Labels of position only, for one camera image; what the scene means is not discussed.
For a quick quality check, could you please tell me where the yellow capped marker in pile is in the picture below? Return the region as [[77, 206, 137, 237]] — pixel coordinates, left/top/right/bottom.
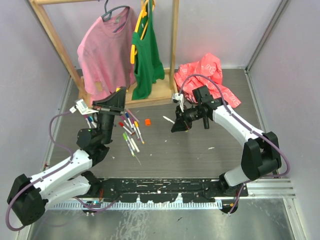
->
[[134, 121, 145, 144]]

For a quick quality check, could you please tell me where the black highlighter body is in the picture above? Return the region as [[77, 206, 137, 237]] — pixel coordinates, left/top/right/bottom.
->
[[203, 117, 210, 130]]

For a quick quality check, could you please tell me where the yellow hanger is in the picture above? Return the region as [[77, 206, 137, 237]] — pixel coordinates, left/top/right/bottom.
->
[[130, 0, 156, 65]]

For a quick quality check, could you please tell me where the green tank top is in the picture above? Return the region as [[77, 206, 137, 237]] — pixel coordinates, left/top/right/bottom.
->
[[132, 7, 165, 101]]

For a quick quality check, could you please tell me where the slotted cable duct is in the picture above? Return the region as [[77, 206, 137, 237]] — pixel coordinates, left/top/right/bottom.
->
[[49, 199, 223, 211]]

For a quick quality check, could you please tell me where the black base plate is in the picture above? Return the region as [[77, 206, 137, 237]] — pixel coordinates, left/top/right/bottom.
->
[[87, 177, 248, 204]]

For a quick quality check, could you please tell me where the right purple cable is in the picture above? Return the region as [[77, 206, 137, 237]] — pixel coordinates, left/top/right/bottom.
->
[[179, 74, 291, 213]]

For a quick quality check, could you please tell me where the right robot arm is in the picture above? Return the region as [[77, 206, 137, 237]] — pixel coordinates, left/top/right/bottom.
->
[[171, 86, 282, 197]]

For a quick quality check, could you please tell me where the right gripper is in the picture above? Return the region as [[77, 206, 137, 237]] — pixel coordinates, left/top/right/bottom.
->
[[171, 104, 204, 133]]

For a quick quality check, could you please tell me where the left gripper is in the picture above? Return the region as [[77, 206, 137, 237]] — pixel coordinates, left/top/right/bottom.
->
[[91, 87, 126, 146]]

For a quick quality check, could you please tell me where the pink t-shirt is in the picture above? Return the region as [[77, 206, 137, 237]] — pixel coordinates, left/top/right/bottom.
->
[[77, 7, 137, 105]]

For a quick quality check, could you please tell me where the grey capped white marker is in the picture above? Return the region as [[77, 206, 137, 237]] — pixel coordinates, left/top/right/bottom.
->
[[125, 132, 140, 153]]

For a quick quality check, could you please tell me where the pink pen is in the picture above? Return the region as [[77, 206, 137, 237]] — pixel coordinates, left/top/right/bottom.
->
[[125, 108, 140, 123]]

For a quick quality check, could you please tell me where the green capped marker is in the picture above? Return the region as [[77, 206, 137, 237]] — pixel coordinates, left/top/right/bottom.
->
[[122, 132, 135, 157]]

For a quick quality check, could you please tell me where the grey hanger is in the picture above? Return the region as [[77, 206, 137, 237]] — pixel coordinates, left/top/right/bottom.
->
[[101, 0, 130, 33]]

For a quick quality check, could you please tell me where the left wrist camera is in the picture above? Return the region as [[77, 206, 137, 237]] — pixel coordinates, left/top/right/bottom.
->
[[69, 98, 94, 115]]

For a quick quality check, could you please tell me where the yellow capped white pen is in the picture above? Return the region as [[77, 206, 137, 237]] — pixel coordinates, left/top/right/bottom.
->
[[162, 115, 175, 124]]

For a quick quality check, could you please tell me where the coral printed cloth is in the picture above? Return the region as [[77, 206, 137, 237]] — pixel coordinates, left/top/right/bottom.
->
[[174, 53, 241, 108]]

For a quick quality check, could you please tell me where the wooden clothes rack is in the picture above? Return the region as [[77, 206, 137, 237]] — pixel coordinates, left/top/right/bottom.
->
[[29, 0, 179, 109]]

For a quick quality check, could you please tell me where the red capped marker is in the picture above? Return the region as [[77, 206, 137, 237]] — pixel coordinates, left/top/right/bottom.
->
[[118, 122, 133, 135]]

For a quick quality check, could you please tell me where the orange highlighter cap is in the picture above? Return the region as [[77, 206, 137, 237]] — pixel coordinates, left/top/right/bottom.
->
[[145, 119, 151, 126]]

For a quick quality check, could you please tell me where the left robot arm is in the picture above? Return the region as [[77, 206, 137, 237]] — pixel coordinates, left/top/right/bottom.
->
[[5, 86, 127, 231]]

